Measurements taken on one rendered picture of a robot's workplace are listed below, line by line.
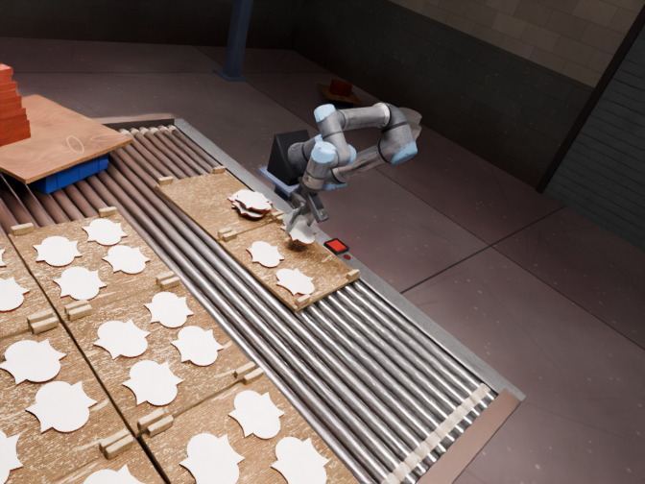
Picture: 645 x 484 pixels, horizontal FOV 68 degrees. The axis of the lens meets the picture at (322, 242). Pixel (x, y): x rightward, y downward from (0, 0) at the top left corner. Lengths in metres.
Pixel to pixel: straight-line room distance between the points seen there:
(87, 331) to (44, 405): 0.24
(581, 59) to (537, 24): 0.63
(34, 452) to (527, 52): 5.94
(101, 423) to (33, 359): 0.25
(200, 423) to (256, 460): 0.16
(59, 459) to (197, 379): 0.34
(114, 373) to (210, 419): 0.27
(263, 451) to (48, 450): 0.46
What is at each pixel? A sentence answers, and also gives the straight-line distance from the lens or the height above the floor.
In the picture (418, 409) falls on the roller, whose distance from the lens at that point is 1.49.
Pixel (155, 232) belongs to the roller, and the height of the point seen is 0.92.
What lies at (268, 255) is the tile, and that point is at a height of 0.95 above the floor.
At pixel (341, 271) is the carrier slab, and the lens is 1.79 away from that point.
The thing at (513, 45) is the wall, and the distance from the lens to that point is 6.39.
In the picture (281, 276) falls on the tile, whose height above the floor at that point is 0.95.
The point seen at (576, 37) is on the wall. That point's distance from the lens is 6.15.
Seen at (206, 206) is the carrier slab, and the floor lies 0.94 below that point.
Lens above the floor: 1.99
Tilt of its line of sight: 33 degrees down
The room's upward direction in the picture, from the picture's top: 18 degrees clockwise
